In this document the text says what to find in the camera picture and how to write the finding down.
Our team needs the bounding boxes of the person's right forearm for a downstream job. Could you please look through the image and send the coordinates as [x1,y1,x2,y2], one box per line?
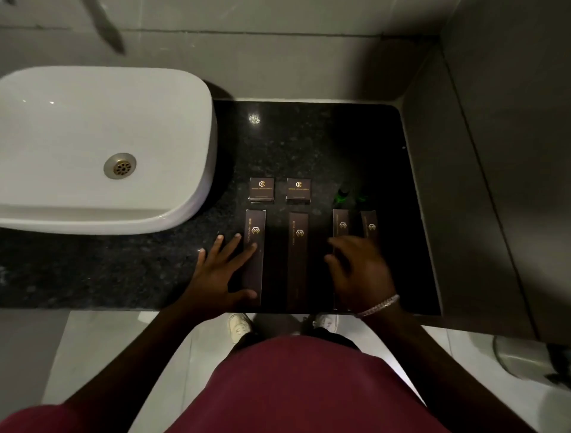
[357,305,538,433]

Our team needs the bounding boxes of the person's left forearm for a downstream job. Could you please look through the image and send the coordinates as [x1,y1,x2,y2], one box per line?
[56,296,226,433]

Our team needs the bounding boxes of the small dark square box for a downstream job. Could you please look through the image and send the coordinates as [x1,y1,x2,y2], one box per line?
[285,177,313,205]
[248,177,276,204]

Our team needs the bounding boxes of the dark trousers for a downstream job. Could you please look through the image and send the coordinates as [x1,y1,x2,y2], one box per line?
[241,327,360,353]

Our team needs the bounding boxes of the brass sink drain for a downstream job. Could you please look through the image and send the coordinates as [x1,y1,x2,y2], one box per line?
[103,153,137,181]

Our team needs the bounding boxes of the white left shoe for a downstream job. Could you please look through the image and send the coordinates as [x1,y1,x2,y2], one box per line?
[228,312,254,344]

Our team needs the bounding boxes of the maroon shirt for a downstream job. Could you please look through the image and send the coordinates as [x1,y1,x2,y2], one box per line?
[0,335,452,433]

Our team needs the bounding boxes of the person's right hand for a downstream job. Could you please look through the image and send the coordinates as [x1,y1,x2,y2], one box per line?
[324,235,399,316]

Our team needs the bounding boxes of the long dark amenity box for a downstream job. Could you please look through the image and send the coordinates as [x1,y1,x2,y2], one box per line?
[360,210,379,242]
[332,208,351,311]
[243,209,267,309]
[286,211,310,312]

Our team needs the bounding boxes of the white shoe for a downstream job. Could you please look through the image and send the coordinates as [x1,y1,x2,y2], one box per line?
[228,312,254,344]
[312,313,340,334]

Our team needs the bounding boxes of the person's left hand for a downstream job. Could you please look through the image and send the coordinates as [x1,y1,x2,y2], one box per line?
[181,233,259,316]

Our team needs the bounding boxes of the white right shoe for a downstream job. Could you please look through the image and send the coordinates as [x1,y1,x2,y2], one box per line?
[312,313,340,334]

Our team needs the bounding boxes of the white ceramic wash basin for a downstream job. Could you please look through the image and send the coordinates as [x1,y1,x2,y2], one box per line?
[0,66,218,236]

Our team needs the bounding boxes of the silver chain bracelet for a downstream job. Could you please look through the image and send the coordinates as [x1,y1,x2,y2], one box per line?
[355,294,401,319]

